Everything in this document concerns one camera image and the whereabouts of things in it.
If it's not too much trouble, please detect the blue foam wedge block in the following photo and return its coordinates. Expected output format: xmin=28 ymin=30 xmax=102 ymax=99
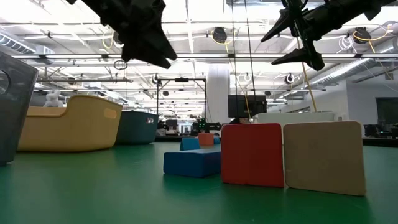
xmin=179 ymin=138 xmax=201 ymax=152

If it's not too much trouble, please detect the black camera gantry frame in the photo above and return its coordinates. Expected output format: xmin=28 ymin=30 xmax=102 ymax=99
xmin=156 ymin=77 xmax=208 ymax=138

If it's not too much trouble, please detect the red long foam block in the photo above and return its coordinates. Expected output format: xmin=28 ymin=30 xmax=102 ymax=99
xmin=220 ymin=123 xmax=285 ymax=189

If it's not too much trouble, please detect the yellow plastic bin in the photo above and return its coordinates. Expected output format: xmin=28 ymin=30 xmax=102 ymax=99
xmin=17 ymin=94 xmax=124 ymax=153

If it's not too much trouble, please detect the blue-grey plastic bin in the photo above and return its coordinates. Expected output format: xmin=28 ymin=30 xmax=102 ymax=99
xmin=114 ymin=110 xmax=160 ymax=146

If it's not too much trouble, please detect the white building pillar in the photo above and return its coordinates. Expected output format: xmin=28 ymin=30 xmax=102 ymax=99
xmin=206 ymin=63 xmax=231 ymax=138

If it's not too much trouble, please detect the tan long foam block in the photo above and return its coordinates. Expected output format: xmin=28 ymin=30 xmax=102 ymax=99
xmin=282 ymin=120 xmax=367 ymax=197

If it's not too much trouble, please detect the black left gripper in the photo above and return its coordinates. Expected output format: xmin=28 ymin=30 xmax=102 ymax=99
xmin=65 ymin=0 xmax=178 ymax=69

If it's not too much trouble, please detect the green table mat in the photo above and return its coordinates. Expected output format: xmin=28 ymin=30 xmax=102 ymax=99
xmin=0 ymin=141 xmax=398 ymax=224

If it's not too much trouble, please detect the silver ventilation duct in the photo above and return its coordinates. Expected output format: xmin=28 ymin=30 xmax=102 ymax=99
xmin=0 ymin=30 xmax=55 ymax=55
xmin=310 ymin=46 xmax=398 ymax=86

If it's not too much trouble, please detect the white figure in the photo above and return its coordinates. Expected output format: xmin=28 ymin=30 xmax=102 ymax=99
xmin=43 ymin=89 xmax=65 ymax=108

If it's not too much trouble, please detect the black monitor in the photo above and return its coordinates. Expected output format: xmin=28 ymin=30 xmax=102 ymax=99
xmin=228 ymin=95 xmax=267 ymax=118

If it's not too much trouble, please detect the dark grey translucent bin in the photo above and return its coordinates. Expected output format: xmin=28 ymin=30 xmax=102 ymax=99
xmin=0 ymin=51 xmax=39 ymax=166

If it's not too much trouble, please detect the black hanging cable loop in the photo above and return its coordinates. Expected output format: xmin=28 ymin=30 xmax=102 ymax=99
xmin=113 ymin=59 xmax=128 ymax=71

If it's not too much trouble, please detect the yellow hanging cable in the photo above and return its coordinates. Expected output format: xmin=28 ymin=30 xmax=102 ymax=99
xmin=295 ymin=37 xmax=318 ymax=113

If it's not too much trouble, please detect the blue long foam block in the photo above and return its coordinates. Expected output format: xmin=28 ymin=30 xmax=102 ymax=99
xmin=163 ymin=148 xmax=222 ymax=179

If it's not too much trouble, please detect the yellow reel cable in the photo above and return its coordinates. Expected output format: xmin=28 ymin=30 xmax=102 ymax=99
xmin=210 ymin=29 xmax=253 ymax=123

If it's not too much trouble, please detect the dark window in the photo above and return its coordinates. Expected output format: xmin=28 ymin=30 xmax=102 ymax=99
xmin=375 ymin=96 xmax=398 ymax=125

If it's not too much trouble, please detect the long ceiling light bar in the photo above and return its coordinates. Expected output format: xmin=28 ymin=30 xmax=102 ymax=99
xmin=11 ymin=53 xmax=398 ymax=60

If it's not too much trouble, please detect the red foam cube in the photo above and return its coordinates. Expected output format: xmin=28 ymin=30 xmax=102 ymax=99
xmin=197 ymin=133 xmax=215 ymax=147

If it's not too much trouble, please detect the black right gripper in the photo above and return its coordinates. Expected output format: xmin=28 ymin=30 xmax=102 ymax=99
xmin=260 ymin=0 xmax=398 ymax=72

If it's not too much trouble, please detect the white coiled cable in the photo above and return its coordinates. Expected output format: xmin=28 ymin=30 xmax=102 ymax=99
xmin=337 ymin=35 xmax=357 ymax=54

